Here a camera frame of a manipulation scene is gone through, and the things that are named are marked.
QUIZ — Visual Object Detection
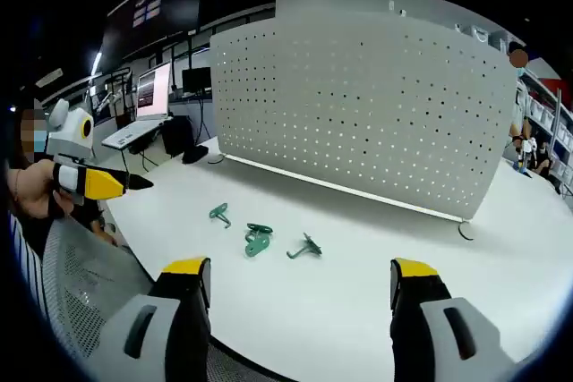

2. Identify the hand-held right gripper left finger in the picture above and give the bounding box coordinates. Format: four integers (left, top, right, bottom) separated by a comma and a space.
96, 257, 213, 382

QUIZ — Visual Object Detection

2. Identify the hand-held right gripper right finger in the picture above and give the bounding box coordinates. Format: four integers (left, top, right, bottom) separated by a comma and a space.
389, 258, 517, 382

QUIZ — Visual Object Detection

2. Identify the white perforated mounting plate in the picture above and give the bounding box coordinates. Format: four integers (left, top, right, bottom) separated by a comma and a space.
208, 0, 520, 242

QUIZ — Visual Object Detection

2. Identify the person's left hand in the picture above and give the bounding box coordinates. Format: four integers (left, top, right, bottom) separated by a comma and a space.
6, 160, 76, 221

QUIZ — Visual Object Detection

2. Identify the black case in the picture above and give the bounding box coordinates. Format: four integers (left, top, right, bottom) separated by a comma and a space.
160, 115, 198, 157

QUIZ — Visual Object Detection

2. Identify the black pouch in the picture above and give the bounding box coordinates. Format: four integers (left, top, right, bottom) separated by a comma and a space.
182, 144, 210, 166

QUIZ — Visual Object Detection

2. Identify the grey mesh chair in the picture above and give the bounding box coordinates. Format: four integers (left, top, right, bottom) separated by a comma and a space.
39, 216, 158, 359

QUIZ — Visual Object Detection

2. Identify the person in striped shirt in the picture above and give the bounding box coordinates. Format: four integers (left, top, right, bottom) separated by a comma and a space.
6, 211, 48, 317

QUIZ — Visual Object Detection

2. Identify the black computer monitor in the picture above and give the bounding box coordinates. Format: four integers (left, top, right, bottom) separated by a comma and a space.
181, 66, 212, 99

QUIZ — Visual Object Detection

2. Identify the shelf with storage bins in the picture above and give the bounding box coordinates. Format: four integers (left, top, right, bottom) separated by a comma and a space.
514, 68, 573, 198

